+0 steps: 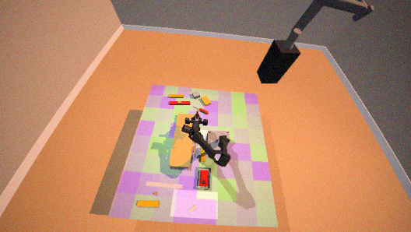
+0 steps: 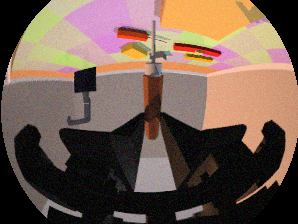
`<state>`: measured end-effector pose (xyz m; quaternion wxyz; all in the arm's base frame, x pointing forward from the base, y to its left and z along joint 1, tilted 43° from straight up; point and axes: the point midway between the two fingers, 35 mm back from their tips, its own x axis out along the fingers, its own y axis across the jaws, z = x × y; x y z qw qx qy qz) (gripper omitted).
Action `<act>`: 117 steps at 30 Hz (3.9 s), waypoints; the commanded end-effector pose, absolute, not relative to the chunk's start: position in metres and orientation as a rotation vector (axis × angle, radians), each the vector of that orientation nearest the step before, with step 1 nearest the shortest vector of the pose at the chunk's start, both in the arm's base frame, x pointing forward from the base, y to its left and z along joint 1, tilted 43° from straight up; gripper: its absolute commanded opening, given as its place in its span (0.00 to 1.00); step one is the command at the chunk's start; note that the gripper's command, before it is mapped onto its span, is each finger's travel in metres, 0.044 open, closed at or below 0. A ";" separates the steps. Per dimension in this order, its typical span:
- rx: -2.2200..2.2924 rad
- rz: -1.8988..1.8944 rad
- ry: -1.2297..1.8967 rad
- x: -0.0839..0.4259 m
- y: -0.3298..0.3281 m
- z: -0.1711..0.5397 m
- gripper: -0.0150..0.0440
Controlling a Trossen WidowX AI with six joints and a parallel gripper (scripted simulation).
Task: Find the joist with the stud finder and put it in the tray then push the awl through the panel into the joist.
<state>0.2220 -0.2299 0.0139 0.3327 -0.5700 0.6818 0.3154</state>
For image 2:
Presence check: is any brown-handled awl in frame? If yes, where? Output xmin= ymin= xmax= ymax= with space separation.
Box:
xmin=142 ymin=20 xmax=164 ymax=140

